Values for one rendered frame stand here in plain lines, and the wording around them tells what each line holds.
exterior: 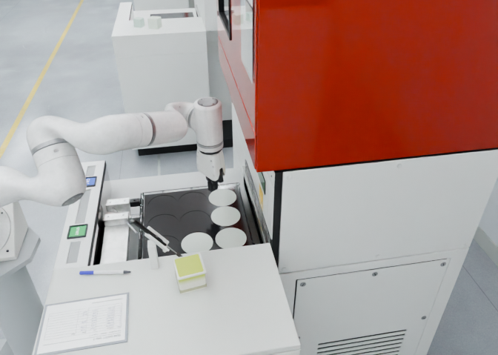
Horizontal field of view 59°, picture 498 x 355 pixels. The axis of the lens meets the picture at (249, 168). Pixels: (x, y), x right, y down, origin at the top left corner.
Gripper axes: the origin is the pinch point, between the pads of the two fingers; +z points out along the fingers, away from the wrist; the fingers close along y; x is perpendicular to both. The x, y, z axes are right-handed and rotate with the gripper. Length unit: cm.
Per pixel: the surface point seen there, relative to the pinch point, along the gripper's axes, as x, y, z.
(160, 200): -11.9, -16.1, 9.9
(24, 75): 53, -402, 106
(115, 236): -32.2, -12.6, 11.5
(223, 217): -1.3, 6.6, 9.6
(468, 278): 129, 59, 101
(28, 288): -59, -36, 37
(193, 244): -16.9, 10.1, 9.3
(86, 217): -37.8, -18.3, 3.5
